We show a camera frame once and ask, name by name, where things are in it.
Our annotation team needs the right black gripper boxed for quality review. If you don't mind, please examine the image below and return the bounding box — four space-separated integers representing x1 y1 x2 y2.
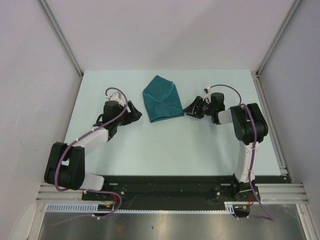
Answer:
182 96 215 119

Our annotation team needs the teal cloth napkin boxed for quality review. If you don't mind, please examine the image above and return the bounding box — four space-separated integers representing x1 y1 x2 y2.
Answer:
142 75 185 123

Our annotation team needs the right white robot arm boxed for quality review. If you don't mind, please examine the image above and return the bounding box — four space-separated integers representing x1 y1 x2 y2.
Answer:
183 92 269 201

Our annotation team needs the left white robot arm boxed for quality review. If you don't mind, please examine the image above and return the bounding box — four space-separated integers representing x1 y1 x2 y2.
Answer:
44 100 142 200

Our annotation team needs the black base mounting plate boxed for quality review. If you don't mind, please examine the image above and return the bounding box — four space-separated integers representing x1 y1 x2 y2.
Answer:
81 176 260 210

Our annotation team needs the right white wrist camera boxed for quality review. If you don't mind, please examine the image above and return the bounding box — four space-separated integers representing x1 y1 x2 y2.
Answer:
203 86 212 104

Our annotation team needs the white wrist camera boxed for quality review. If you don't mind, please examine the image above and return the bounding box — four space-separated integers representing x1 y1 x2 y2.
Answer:
105 91 125 107
203 86 212 104

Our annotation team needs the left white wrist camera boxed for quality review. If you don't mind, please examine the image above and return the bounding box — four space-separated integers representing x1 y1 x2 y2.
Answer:
105 91 125 107

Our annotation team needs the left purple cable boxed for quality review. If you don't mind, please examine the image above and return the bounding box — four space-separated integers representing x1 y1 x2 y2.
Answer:
47 86 129 227

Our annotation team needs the white slotted cable duct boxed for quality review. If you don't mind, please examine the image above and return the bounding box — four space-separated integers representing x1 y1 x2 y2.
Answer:
45 202 250 216

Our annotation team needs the aluminium front rail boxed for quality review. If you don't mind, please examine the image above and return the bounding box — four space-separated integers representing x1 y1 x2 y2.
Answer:
36 183 309 204

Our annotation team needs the left aluminium frame post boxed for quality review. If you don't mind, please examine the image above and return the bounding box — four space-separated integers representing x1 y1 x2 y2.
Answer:
37 0 84 77

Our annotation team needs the aluminium frame post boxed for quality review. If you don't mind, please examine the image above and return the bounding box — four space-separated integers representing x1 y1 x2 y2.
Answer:
255 0 304 77
37 0 84 77

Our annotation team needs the right aluminium frame post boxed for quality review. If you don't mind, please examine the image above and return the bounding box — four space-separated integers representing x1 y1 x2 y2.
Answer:
255 0 304 77

